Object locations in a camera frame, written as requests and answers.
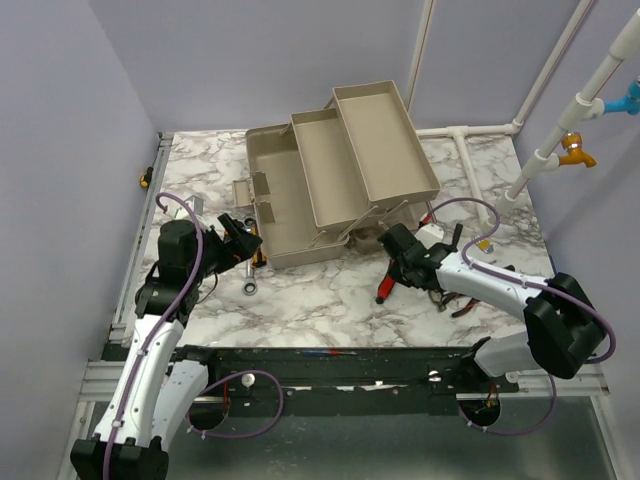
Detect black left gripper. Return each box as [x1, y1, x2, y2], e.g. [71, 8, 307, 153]
[190, 213, 262, 282]

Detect yellow utility knife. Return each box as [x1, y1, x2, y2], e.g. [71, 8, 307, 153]
[251, 224, 267, 269]

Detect red black handled tool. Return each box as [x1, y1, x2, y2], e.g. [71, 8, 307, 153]
[375, 274, 396, 305]

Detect orange black needle-nose pliers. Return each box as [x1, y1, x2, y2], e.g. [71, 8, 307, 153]
[451, 299, 479, 318]

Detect translucent brown tool box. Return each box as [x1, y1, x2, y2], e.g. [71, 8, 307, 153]
[233, 80, 441, 269]

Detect yellow black claw hammer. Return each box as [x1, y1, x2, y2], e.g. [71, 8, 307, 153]
[428, 290, 456, 312]

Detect small black-handled ball hammer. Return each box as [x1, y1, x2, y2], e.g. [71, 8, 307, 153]
[451, 223, 463, 251]

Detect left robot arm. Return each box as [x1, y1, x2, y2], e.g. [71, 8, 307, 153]
[70, 214, 262, 479]

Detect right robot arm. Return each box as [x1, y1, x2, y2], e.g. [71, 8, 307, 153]
[378, 224, 607, 392]

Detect silver ratchet combination wrench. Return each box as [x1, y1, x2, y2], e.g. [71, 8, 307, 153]
[242, 217, 258, 296]

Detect yellow black screwdriver at edge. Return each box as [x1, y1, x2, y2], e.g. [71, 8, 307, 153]
[139, 167, 154, 189]

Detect yellow brass tap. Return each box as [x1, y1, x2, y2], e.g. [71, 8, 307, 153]
[559, 132, 597, 168]

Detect blue pipe fitting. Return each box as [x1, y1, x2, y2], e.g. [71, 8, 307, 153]
[602, 77, 640, 116]

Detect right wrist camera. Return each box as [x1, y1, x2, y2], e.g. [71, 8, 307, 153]
[415, 223, 445, 249]

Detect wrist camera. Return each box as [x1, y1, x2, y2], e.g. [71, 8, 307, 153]
[173, 196, 204, 220]
[415, 223, 445, 249]

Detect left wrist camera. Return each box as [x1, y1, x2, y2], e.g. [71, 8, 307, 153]
[173, 196, 204, 220]

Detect black mounting rail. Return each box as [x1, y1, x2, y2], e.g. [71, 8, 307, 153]
[102, 344, 599, 419]

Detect white pvc pipe frame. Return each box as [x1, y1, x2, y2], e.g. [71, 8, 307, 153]
[407, 0, 640, 224]

